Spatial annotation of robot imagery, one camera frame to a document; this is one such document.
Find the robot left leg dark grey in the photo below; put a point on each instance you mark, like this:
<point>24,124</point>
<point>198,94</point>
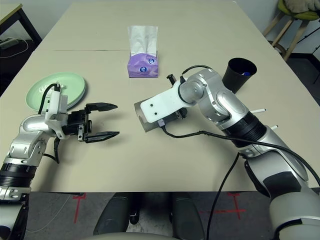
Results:
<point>115,215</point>

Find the black plastic cup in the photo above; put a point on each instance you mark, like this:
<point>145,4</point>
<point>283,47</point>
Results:
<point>235,80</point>

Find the robot torso beige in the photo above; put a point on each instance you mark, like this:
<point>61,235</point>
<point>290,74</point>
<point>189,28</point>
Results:
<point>130,236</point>

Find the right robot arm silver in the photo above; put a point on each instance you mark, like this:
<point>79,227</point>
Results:
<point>212,92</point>

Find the robot right leg dark grey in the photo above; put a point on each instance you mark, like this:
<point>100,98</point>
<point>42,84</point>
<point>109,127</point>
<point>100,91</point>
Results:
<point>186,217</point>

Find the green stool wooden legs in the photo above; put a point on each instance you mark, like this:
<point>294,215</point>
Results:
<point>305,16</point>

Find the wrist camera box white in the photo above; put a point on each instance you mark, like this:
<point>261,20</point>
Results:
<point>160,105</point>
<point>56,105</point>

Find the grey glasses case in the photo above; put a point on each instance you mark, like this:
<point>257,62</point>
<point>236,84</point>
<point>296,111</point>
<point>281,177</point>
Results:
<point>150,127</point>

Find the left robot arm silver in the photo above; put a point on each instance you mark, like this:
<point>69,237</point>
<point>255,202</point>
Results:
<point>27,140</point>

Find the side table black legs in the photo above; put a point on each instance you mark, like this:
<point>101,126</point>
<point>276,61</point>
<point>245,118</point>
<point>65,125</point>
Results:
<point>6,16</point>

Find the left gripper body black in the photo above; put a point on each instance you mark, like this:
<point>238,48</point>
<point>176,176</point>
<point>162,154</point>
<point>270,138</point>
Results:
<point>77,123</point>

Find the black tripod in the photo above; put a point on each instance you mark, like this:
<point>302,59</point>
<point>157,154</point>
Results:
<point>310,32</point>

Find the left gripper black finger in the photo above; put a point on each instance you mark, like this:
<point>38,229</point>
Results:
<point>102,106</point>
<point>100,137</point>

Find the beige blanket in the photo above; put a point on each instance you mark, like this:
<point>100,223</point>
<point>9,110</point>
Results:
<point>300,5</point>

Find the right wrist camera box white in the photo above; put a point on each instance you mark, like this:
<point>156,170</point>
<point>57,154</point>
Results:
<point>160,105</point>

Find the red floor tape mark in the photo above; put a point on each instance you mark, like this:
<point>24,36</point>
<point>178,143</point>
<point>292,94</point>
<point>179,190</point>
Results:
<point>78,207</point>

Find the robot leg dark grey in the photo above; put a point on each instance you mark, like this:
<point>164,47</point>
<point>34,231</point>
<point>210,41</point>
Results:
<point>115,215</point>
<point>186,217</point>

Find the purple tissue pack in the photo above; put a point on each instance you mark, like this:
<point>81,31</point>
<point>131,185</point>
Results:
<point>142,67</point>

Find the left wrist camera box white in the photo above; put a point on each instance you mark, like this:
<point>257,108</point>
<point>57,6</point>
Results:
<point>56,105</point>

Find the green plate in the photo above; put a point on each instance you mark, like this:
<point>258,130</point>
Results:
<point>72,85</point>

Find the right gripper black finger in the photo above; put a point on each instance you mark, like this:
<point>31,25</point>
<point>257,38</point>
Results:
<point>171,80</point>

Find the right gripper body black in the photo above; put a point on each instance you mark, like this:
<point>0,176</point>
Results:
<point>182,113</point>

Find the grey power strip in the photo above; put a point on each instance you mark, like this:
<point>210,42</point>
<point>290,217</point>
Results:
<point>10,43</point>

